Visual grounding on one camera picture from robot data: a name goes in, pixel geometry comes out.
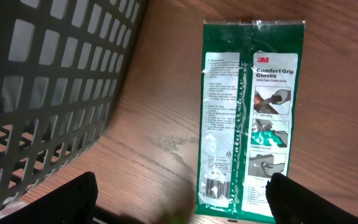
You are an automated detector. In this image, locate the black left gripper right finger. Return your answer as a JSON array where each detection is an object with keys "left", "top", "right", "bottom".
[{"left": 266, "top": 173, "right": 358, "bottom": 224}]

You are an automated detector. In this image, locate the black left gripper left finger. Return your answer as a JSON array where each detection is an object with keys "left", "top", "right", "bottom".
[{"left": 0, "top": 172, "right": 98, "bottom": 224}]

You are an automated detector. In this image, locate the grey plastic mesh basket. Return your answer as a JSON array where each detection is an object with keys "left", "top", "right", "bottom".
[{"left": 0, "top": 0, "right": 147, "bottom": 211}]

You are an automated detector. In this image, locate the green 3M gloves package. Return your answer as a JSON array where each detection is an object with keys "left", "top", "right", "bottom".
[{"left": 196, "top": 20, "right": 306, "bottom": 223}]

